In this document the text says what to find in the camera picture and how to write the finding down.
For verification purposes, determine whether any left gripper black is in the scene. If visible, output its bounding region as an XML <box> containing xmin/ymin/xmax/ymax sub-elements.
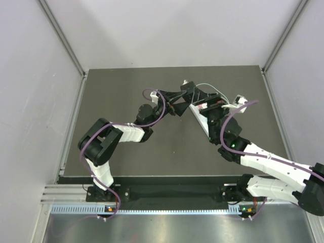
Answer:
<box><xmin>148</xmin><ymin>90</ymin><xmax>191</xmax><ymax>128</ymax></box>

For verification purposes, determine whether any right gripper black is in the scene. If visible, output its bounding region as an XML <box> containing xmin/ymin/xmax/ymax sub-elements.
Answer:
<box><xmin>192</xmin><ymin>88</ymin><xmax>234</xmax><ymax>144</ymax></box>

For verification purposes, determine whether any black cube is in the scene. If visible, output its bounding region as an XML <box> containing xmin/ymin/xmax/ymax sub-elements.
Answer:
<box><xmin>180</xmin><ymin>80</ymin><xmax>196</xmax><ymax>97</ymax></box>

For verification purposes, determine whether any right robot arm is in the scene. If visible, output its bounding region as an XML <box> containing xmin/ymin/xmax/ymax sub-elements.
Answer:
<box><xmin>189</xmin><ymin>87</ymin><xmax>323</xmax><ymax>216</ymax></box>

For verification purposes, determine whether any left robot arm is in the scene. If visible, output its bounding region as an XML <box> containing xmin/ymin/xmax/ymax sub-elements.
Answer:
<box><xmin>78</xmin><ymin>89</ymin><xmax>192</xmax><ymax>201</ymax></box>

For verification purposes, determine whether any white power strip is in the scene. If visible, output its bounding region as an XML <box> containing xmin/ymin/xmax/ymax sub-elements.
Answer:
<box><xmin>189</xmin><ymin>103</ymin><xmax>209</xmax><ymax>136</ymax></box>

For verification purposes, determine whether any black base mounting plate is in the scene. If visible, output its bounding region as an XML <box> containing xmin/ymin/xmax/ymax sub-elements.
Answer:
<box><xmin>86</xmin><ymin>176</ymin><xmax>253</xmax><ymax>210</ymax></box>

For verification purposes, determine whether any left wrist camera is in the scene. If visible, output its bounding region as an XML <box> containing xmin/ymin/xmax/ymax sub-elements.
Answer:
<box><xmin>150</xmin><ymin>91</ymin><xmax>160</xmax><ymax>105</ymax></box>

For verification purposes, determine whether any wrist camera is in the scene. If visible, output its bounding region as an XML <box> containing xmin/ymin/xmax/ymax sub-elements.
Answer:
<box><xmin>150</xmin><ymin>91</ymin><xmax>160</xmax><ymax>105</ymax></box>
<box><xmin>222</xmin><ymin>95</ymin><xmax>248</xmax><ymax>110</ymax></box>

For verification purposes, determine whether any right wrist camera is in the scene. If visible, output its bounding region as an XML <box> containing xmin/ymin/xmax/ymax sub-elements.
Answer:
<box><xmin>222</xmin><ymin>95</ymin><xmax>248</xmax><ymax>110</ymax></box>

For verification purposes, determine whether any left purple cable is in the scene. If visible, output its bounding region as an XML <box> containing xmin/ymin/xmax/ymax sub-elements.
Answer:
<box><xmin>79</xmin><ymin>87</ymin><xmax>167</xmax><ymax>218</ymax></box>

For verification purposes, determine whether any slotted cable duct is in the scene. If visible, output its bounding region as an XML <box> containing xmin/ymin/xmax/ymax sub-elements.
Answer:
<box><xmin>51</xmin><ymin>204</ymin><xmax>254</xmax><ymax>215</ymax></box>

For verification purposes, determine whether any aluminium front rail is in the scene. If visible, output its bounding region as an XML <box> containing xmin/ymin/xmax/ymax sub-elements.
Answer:
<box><xmin>40</xmin><ymin>184</ymin><xmax>88</xmax><ymax>204</ymax></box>

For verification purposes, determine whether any right aluminium frame post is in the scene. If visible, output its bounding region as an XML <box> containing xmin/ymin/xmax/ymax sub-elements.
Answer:
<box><xmin>261</xmin><ymin>0</ymin><xmax>310</xmax><ymax>75</ymax></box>

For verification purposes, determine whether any aluminium frame post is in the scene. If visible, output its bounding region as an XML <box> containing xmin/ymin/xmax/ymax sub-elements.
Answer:
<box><xmin>36</xmin><ymin>0</ymin><xmax>86</xmax><ymax>77</ymax></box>
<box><xmin>261</xmin><ymin>0</ymin><xmax>310</xmax><ymax>75</ymax></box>

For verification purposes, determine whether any left aluminium frame post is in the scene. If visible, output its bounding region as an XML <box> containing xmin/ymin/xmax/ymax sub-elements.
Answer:
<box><xmin>36</xmin><ymin>0</ymin><xmax>86</xmax><ymax>77</ymax></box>

